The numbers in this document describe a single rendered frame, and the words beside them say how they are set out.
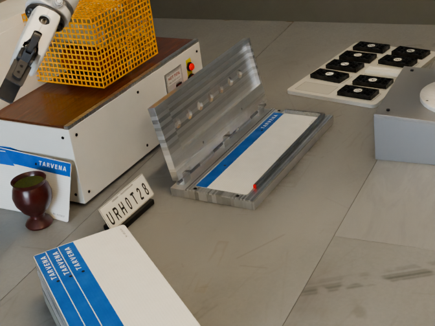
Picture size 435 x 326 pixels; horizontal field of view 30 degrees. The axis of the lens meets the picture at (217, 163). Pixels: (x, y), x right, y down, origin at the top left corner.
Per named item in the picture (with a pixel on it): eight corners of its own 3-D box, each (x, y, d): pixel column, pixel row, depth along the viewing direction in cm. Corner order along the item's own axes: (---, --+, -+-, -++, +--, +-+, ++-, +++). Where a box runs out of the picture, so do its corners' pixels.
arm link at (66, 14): (78, 4, 147) (72, 17, 146) (66, 24, 155) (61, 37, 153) (35, -19, 144) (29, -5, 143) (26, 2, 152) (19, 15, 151)
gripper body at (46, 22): (72, 11, 145) (48, 62, 141) (59, 33, 154) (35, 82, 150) (33, -9, 143) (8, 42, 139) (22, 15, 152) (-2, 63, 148)
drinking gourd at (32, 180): (21, 217, 179) (10, 173, 174) (59, 210, 180) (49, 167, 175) (18, 237, 172) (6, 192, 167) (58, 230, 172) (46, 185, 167)
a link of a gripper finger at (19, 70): (41, 49, 139) (24, 81, 136) (37, 55, 141) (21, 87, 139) (23, 40, 138) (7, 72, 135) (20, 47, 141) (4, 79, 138)
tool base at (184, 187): (254, 210, 170) (252, 195, 168) (171, 195, 180) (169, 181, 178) (333, 123, 203) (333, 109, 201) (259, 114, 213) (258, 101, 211)
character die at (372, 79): (386, 89, 215) (386, 85, 214) (352, 85, 220) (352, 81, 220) (393, 82, 218) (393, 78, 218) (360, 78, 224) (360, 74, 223)
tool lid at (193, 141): (153, 107, 171) (147, 108, 172) (181, 187, 177) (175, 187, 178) (249, 37, 204) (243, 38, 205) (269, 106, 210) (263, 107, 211)
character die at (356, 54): (369, 63, 233) (369, 59, 232) (338, 59, 238) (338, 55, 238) (377, 57, 236) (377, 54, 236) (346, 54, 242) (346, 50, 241)
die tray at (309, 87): (375, 108, 208) (374, 105, 207) (285, 93, 223) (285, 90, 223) (439, 55, 235) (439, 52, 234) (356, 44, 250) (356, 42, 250)
